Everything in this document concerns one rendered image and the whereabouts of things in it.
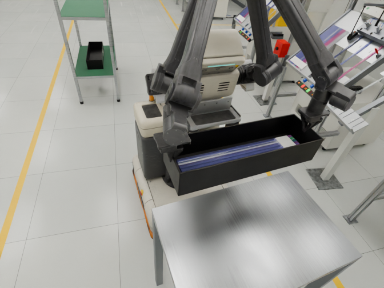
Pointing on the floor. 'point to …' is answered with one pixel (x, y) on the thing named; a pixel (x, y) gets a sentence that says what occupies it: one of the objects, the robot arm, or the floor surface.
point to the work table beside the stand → (250, 238)
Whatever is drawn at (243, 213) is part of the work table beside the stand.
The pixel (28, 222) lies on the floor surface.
